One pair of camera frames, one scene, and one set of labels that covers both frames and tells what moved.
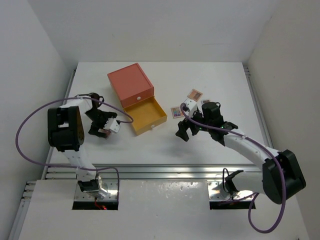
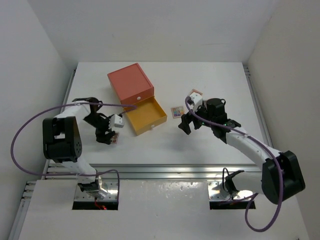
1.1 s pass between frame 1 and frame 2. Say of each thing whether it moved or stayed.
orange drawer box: stayed
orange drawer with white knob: stayed
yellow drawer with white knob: stayed
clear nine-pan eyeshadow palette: moved
